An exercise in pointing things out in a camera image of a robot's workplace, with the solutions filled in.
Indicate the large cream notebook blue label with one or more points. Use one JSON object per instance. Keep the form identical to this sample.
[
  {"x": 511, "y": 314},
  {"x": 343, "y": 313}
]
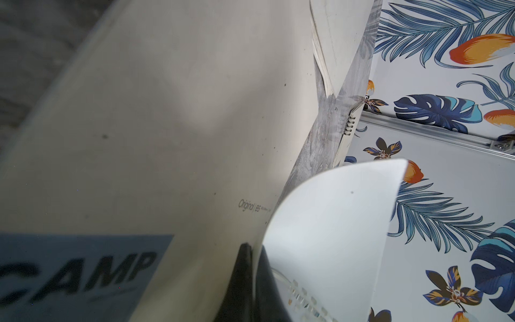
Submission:
[{"x": 164, "y": 145}]

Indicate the cream spiral notebook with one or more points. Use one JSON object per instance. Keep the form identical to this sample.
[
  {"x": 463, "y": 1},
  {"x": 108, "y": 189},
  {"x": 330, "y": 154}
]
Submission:
[{"x": 337, "y": 30}]

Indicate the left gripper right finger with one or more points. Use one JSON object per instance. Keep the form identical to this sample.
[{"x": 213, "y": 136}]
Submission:
[{"x": 268, "y": 305}]

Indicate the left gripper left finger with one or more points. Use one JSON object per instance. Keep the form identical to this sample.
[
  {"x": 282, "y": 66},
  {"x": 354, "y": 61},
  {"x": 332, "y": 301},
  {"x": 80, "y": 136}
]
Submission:
[{"x": 237, "y": 303}]

